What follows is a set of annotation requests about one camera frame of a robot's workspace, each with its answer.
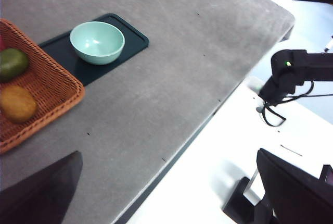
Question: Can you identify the teal ceramic bowl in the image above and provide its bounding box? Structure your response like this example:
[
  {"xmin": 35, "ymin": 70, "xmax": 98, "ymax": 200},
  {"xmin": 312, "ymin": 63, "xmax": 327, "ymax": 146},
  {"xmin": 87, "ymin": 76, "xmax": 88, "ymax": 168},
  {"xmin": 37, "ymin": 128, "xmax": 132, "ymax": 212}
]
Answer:
[{"xmin": 69, "ymin": 21, "xmax": 125, "ymax": 66}]

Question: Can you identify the dark rectangular tray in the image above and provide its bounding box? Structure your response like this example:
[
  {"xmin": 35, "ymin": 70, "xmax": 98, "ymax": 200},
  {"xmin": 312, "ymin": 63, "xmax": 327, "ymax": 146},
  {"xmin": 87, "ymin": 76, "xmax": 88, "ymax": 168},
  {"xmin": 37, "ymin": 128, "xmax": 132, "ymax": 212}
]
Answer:
[{"xmin": 38, "ymin": 13, "xmax": 150, "ymax": 87}]

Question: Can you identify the black stand with metal pole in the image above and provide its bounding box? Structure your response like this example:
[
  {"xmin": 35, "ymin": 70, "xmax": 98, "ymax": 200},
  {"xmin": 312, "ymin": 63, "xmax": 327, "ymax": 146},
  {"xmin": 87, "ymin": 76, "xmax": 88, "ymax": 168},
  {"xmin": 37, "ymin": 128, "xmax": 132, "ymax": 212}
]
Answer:
[{"xmin": 223, "ymin": 169, "xmax": 275, "ymax": 224}]

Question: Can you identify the brown wicker basket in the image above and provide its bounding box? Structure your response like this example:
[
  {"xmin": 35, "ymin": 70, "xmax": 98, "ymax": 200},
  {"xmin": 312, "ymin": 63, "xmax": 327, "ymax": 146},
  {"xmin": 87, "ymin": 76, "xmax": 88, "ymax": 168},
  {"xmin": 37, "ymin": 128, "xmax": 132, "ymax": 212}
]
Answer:
[{"xmin": 0, "ymin": 18, "xmax": 86, "ymax": 155}]

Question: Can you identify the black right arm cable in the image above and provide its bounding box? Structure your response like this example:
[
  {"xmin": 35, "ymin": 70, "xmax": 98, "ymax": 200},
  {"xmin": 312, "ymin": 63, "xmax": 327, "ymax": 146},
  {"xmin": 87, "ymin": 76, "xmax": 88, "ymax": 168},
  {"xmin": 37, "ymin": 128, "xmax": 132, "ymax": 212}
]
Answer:
[{"xmin": 256, "ymin": 80, "xmax": 315, "ymax": 128}]

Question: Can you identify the green oval fruit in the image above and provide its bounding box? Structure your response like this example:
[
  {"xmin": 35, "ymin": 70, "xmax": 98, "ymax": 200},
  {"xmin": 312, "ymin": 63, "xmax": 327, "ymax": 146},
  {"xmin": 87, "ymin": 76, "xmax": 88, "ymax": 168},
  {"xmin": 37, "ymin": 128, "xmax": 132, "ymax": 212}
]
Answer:
[{"xmin": 0, "ymin": 48, "xmax": 30, "ymax": 83}]

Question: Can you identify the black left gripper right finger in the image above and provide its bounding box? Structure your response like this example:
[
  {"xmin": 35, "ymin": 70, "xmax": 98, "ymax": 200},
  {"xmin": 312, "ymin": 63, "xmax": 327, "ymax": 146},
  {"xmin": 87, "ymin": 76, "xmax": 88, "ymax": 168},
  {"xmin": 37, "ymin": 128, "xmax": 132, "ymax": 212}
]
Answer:
[{"xmin": 256, "ymin": 148, "xmax": 333, "ymax": 224}]

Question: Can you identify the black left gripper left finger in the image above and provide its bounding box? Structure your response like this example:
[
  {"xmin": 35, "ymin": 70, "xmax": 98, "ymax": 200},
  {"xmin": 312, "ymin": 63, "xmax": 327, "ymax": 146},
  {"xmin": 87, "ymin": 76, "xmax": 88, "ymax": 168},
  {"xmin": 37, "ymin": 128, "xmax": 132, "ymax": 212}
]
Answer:
[{"xmin": 0, "ymin": 151, "xmax": 84, "ymax": 224}]

